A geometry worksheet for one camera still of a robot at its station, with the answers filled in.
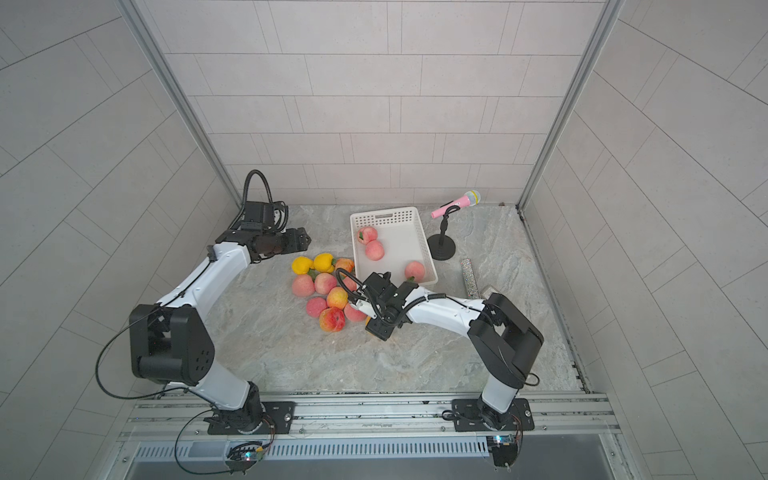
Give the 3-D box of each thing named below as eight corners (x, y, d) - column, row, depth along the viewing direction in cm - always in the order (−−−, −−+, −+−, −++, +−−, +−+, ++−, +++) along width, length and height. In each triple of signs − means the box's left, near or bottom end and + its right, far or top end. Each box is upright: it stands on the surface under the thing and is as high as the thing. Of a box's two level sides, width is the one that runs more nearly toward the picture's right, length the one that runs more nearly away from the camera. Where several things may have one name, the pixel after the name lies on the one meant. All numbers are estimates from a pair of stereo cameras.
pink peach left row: (295, 298, 94) (290, 289, 89) (299, 283, 97) (294, 274, 93) (315, 298, 94) (311, 289, 89) (318, 283, 97) (314, 274, 93)
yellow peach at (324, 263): (315, 277, 98) (311, 268, 94) (318, 263, 102) (315, 253, 98) (335, 278, 98) (332, 268, 94) (337, 263, 102) (334, 253, 98)
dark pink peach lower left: (308, 319, 89) (304, 313, 85) (311, 304, 92) (308, 297, 89) (326, 319, 89) (323, 313, 85) (328, 304, 92) (325, 297, 89)
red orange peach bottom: (321, 334, 86) (317, 326, 82) (324, 314, 90) (321, 306, 86) (343, 334, 86) (341, 326, 82) (346, 314, 90) (343, 306, 86)
